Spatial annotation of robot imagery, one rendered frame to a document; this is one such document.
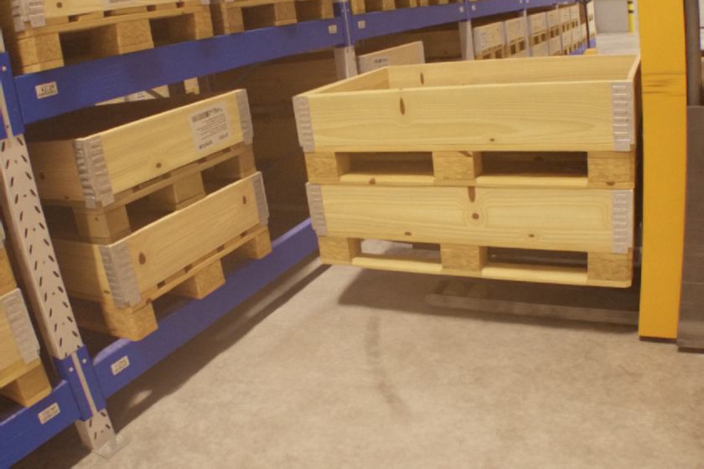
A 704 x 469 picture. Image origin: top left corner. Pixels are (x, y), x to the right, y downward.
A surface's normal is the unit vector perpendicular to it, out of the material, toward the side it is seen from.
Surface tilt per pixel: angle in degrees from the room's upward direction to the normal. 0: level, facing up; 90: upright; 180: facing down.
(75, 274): 90
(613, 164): 90
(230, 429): 0
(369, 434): 0
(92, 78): 90
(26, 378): 90
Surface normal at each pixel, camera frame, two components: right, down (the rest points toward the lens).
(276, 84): -0.48, 0.31
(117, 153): 0.88, 0.02
